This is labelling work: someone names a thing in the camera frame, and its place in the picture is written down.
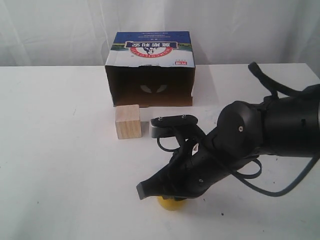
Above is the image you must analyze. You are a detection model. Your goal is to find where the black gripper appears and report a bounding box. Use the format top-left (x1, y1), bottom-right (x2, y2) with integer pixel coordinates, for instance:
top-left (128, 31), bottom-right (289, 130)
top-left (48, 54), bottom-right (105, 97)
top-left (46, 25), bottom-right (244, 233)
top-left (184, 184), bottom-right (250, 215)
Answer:
top-left (136, 129), bottom-right (240, 200)

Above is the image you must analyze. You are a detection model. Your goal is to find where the yellow ball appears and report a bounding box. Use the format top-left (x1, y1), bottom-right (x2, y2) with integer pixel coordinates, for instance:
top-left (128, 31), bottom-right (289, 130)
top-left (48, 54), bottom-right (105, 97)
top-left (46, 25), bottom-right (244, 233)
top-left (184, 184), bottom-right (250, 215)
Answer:
top-left (157, 196), bottom-right (186, 211)

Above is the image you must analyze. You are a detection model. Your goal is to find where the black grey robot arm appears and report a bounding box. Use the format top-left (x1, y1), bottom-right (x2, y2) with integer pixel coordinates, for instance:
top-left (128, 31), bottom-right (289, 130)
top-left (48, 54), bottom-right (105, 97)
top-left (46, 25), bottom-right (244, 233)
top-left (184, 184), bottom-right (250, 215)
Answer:
top-left (136, 85), bottom-right (320, 201)

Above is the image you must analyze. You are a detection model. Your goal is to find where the wooden cube block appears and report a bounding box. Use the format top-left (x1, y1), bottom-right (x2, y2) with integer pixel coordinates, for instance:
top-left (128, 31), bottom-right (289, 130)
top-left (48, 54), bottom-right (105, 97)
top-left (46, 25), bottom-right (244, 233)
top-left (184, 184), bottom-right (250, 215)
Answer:
top-left (115, 104), bottom-right (142, 140)

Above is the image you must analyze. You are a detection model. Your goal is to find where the blue white milk carton box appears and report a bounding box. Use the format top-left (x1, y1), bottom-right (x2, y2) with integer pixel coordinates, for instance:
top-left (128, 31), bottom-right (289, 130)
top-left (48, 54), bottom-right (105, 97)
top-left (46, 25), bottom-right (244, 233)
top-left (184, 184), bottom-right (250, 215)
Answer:
top-left (104, 31), bottom-right (196, 107)

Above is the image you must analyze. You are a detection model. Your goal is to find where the white backdrop curtain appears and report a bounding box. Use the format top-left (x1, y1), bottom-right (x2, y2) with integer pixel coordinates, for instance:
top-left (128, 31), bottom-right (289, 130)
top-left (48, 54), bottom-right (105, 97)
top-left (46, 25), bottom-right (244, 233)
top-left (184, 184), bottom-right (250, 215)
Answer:
top-left (0, 0), bottom-right (320, 71)

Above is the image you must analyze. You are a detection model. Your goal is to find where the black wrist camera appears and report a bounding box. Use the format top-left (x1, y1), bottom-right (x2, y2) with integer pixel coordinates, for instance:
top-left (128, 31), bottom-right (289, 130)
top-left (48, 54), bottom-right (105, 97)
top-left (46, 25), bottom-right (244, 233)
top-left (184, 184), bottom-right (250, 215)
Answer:
top-left (149, 114), bottom-right (198, 139)

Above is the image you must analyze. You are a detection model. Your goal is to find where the black cable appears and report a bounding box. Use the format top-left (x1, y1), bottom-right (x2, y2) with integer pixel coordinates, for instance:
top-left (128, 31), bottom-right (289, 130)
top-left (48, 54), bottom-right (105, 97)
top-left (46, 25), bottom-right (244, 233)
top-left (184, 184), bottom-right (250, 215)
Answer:
top-left (156, 61), bottom-right (320, 197)

